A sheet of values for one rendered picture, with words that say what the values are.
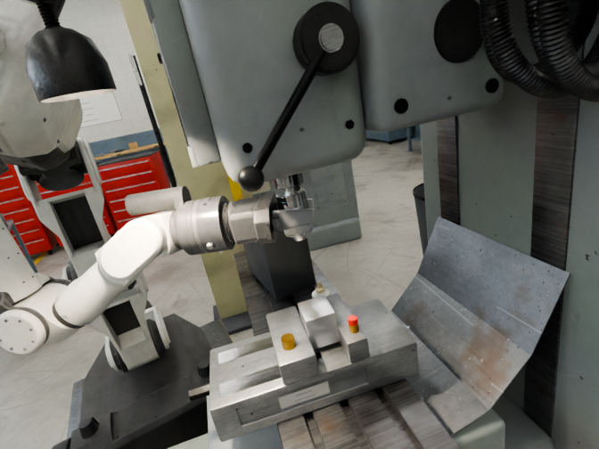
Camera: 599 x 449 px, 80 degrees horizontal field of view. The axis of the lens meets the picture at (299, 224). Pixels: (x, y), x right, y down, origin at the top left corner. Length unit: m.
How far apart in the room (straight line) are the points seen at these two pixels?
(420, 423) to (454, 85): 0.48
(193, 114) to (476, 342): 0.62
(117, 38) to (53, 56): 9.36
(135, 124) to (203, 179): 7.42
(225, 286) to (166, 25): 2.14
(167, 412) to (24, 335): 0.65
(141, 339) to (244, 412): 0.76
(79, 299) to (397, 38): 0.60
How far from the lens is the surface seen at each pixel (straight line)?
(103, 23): 9.86
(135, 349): 1.37
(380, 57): 0.46
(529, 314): 0.71
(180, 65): 0.51
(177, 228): 0.57
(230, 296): 2.56
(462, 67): 0.52
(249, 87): 0.43
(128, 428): 1.30
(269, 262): 0.89
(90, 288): 0.67
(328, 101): 0.45
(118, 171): 5.18
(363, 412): 0.65
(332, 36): 0.42
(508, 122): 0.69
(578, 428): 0.85
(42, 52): 0.43
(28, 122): 0.79
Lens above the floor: 1.41
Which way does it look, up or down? 20 degrees down
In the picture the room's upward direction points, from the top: 11 degrees counter-clockwise
